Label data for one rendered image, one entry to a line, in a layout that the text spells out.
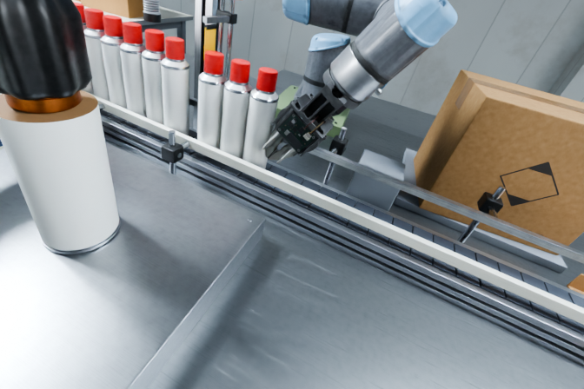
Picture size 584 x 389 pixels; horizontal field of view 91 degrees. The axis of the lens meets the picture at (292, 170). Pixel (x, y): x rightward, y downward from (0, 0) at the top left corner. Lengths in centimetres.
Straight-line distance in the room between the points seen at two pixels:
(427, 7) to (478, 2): 256
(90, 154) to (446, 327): 55
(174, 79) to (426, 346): 61
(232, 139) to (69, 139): 29
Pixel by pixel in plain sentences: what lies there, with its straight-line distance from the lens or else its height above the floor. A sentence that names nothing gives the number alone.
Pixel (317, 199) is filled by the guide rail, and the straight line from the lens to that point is 52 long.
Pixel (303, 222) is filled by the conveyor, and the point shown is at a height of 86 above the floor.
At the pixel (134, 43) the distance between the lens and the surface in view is 68.
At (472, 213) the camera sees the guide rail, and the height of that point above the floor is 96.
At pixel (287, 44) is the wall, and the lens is 308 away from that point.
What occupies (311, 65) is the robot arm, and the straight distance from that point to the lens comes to 95.
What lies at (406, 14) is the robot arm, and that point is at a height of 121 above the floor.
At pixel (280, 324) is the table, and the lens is 45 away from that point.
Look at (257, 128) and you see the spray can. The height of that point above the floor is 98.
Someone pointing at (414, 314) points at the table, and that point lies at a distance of 54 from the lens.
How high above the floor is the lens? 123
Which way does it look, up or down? 34 degrees down
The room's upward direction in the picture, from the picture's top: 14 degrees clockwise
